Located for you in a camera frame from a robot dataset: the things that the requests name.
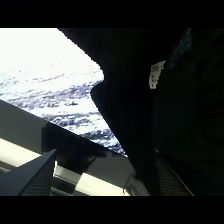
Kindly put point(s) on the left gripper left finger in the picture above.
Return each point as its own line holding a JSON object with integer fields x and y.
{"x": 31, "y": 178}

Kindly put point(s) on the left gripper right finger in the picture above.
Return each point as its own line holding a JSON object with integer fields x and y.
{"x": 168, "y": 180}

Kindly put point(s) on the black garment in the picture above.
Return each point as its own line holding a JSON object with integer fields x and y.
{"x": 140, "y": 100}

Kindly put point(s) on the silver frame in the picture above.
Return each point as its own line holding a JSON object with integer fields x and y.
{"x": 20, "y": 130}

